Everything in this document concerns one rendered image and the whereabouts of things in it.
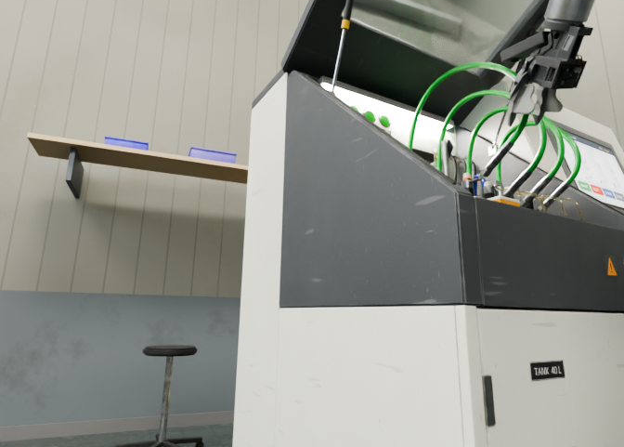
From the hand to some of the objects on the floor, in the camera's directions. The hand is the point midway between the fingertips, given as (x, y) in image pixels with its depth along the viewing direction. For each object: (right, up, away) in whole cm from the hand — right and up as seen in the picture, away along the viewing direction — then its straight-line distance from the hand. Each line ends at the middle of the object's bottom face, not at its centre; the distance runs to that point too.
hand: (522, 119), depth 91 cm
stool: (-131, -156, +135) cm, 244 cm away
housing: (-3, -134, +39) cm, 140 cm away
